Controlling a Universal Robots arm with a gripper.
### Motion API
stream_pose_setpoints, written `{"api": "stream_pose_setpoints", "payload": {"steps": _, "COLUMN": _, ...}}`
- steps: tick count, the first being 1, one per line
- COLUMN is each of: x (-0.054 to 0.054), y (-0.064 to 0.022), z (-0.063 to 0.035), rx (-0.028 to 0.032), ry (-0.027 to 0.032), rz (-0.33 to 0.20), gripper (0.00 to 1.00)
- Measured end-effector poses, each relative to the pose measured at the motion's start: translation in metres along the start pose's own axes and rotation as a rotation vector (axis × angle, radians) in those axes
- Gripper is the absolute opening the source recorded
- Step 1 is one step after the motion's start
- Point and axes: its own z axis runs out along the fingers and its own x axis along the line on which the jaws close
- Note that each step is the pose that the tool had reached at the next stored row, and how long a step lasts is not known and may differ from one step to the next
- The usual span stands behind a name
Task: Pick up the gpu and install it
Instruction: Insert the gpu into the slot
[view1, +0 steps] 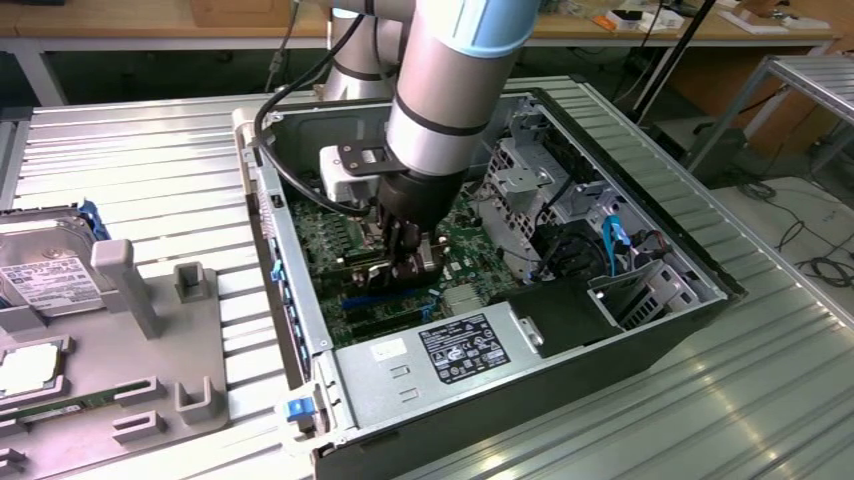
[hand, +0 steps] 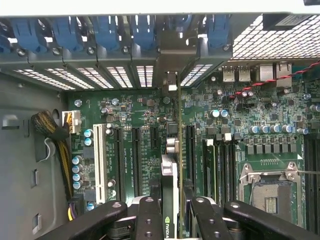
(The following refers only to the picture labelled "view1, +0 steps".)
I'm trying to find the open black PC case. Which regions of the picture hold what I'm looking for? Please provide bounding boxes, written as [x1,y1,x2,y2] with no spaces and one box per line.
[229,87,747,480]

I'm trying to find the black expansion slot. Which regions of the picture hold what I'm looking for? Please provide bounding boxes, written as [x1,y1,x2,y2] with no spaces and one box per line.
[349,309,428,337]

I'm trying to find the silver CPU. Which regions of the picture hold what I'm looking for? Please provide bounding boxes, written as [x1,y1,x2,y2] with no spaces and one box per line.
[0,344,61,396]

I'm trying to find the green RAM stick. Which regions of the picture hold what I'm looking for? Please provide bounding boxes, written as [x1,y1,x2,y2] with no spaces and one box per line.
[0,392,121,426]

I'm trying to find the hanging cable with connector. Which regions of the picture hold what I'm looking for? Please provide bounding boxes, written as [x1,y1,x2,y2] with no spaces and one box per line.
[265,0,299,94]

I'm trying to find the black tripod pole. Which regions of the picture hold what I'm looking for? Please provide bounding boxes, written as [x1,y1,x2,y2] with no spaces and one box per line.
[630,0,719,116]

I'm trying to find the blue expansion slot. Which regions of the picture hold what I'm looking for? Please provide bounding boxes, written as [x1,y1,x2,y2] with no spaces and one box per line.
[340,293,428,311]

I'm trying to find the small white black box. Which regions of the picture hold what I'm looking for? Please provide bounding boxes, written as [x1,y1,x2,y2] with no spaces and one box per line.
[596,7,688,34]

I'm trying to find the metal frame table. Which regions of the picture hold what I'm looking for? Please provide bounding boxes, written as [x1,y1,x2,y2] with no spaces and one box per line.
[686,52,854,176]

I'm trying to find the blue SATA wire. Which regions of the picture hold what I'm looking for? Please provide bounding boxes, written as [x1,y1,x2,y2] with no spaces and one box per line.
[602,214,632,279]

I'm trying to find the Nvidia graphics card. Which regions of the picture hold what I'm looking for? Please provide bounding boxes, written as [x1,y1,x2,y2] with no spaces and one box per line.
[319,239,447,299]

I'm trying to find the grey power supply unit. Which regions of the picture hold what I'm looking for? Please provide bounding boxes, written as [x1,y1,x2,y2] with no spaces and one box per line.
[332,299,555,436]

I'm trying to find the black floor cables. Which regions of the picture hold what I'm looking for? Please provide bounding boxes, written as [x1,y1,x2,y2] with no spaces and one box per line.
[746,179,854,289]

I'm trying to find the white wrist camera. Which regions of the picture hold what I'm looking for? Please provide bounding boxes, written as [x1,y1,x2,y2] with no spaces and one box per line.
[317,144,401,204]

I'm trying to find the silver chipset heatsink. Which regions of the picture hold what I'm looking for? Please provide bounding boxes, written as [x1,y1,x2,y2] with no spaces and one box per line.
[440,287,482,314]

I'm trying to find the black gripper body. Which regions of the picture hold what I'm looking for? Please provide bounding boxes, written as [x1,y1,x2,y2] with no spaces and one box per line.
[373,169,470,239]

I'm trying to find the silver hard disk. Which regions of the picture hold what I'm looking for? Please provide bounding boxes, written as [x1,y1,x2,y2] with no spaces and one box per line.
[0,207,101,316]

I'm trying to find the grey parts rack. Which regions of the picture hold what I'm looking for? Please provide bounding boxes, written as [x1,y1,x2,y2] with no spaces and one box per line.
[0,238,232,480]

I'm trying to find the silver disk bay cage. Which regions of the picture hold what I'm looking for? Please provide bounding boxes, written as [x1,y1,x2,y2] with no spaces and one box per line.
[479,137,602,281]

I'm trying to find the wooden desk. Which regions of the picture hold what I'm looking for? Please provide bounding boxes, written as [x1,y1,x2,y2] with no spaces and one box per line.
[0,0,842,51]

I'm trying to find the green motherboard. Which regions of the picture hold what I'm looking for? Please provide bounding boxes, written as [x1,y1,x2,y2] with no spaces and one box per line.
[289,184,528,349]

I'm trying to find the black camera cable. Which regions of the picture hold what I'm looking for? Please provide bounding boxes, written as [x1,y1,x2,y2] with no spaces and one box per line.
[252,0,375,219]

